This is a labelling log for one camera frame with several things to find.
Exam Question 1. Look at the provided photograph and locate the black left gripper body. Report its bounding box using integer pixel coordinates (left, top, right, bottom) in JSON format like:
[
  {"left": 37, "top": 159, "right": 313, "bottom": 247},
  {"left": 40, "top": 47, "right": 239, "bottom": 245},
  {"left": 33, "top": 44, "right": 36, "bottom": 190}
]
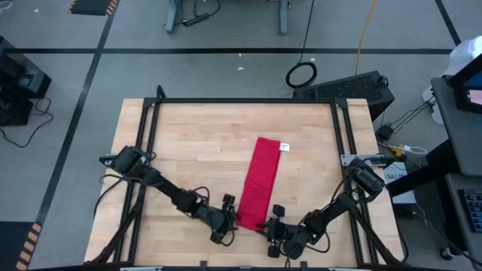
[{"left": 195, "top": 193, "right": 238, "bottom": 245}]

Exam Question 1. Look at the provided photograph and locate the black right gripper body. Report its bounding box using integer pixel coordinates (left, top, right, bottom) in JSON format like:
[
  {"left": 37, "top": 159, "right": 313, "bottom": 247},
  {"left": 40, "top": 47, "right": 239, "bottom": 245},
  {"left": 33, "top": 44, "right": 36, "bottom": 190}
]
[{"left": 267, "top": 205, "right": 316, "bottom": 260}]

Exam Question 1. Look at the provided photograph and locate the red cloth towel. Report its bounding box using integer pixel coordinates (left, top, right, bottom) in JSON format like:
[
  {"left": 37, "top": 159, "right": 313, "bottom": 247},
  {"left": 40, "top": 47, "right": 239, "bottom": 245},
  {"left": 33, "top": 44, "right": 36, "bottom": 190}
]
[{"left": 235, "top": 136, "right": 291, "bottom": 232}]

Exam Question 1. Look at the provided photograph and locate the white labelled box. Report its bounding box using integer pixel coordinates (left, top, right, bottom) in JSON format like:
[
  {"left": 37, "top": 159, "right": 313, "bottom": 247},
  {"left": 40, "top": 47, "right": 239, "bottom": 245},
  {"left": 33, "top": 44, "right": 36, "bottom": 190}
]
[{"left": 383, "top": 161, "right": 417, "bottom": 205}]

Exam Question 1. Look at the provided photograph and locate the black power adapter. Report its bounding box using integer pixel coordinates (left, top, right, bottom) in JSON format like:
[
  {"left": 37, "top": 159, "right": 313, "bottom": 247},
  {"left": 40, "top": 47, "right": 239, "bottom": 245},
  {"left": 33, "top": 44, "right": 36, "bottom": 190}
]
[{"left": 376, "top": 125, "right": 395, "bottom": 142}]

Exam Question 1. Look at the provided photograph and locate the black computer tower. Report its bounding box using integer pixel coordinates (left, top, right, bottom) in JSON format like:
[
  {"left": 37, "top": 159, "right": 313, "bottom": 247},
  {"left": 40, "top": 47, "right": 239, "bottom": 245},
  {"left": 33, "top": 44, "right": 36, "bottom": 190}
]
[{"left": 292, "top": 70, "right": 395, "bottom": 122}]

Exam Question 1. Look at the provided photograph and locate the black desk leg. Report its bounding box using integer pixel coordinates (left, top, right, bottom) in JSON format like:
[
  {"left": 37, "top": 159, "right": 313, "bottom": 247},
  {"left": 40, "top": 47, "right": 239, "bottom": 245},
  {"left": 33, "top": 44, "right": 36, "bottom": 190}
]
[{"left": 387, "top": 139, "right": 464, "bottom": 199}]

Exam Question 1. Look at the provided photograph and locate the black power strip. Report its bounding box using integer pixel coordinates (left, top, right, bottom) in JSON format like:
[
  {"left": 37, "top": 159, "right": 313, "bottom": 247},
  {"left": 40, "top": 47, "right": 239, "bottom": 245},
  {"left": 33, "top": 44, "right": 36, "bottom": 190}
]
[{"left": 182, "top": 14, "right": 211, "bottom": 28}]

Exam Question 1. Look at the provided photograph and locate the black keyboard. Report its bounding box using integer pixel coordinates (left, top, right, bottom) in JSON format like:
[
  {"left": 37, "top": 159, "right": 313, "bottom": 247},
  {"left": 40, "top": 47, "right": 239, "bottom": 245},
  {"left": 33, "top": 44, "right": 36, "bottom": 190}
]
[{"left": 457, "top": 187, "right": 482, "bottom": 234}]

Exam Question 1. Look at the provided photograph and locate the grey desk top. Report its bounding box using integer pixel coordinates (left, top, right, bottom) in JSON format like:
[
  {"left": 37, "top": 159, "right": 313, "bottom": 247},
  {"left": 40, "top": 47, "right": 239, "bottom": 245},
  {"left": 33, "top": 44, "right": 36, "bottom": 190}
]
[{"left": 430, "top": 77, "right": 482, "bottom": 178}]

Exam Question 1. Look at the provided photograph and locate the hazard-striped floor plate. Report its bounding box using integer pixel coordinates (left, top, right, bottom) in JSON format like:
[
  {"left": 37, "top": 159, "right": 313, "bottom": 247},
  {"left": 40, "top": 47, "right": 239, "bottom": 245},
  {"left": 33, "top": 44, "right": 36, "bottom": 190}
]
[
  {"left": 67, "top": 0, "right": 121, "bottom": 17},
  {"left": 0, "top": 221, "right": 43, "bottom": 271}
]

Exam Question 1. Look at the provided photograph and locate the black desk monitor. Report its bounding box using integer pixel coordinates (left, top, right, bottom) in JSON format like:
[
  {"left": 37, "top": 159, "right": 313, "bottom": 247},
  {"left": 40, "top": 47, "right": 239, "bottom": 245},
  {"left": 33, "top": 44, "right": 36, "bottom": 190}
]
[{"left": 447, "top": 52, "right": 482, "bottom": 114}]

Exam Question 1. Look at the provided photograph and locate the black equipment case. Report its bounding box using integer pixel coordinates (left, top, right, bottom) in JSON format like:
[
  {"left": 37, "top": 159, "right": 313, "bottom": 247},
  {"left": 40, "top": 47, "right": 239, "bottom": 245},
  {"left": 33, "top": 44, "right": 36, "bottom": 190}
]
[{"left": 0, "top": 35, "right": 53, "bottom": 127}]

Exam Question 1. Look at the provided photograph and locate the white bag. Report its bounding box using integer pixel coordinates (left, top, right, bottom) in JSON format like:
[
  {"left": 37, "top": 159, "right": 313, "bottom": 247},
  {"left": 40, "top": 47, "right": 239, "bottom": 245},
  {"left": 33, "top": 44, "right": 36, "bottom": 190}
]
[{"left": 421, "top": 35, "right": 482, "bottom": 125}]

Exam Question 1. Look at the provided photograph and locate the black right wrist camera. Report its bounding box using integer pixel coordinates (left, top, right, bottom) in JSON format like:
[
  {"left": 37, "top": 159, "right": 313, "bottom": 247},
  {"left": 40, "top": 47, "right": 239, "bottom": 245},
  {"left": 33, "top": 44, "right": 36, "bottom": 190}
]
[{"left": 285, "top": 225, "right": 307, "bottom": 246}]

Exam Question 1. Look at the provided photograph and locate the black table frame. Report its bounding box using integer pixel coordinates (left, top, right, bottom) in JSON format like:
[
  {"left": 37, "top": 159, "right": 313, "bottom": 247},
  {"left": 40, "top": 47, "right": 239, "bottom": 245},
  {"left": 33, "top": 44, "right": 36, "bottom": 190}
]
[{"left": 85, "top": 84, "right": 410, "bottom": 269}]

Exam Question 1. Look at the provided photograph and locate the yellow plug white cable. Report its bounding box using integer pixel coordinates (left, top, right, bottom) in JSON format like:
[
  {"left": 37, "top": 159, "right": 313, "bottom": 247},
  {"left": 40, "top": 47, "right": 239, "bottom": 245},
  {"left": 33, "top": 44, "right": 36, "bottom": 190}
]
[{"left": 378, "top": 141, "right": 429, "bottom": 157}]

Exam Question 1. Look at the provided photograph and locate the long black cable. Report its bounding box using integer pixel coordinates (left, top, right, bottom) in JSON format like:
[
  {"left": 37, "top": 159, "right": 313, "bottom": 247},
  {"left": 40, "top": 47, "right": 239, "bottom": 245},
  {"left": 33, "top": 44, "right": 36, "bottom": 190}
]
[{"left": 285, "top": 0, "right": 318, "bottom": 90}]

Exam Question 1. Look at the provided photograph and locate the grey desk frame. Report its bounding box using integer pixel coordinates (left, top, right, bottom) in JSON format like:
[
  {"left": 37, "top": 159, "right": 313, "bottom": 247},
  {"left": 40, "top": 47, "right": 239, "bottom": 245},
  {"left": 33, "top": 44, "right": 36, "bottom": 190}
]
[{"left": 163, "top": 0, "right": 291, "bottom": 36}]

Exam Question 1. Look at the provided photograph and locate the long yellow cable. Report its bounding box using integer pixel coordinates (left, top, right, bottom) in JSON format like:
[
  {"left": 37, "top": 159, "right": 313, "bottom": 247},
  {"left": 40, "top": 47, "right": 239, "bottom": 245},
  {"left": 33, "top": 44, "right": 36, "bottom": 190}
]
[{"left": 355, "top": 0, "right": 378, "bottom": 75}]

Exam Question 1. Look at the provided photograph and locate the black floor cable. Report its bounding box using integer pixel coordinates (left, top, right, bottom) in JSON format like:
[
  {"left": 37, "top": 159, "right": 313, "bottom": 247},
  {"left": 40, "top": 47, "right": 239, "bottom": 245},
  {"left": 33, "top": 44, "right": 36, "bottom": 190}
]
[{"left": 0, "top": 96, "right": 54, "bottom": 148}]

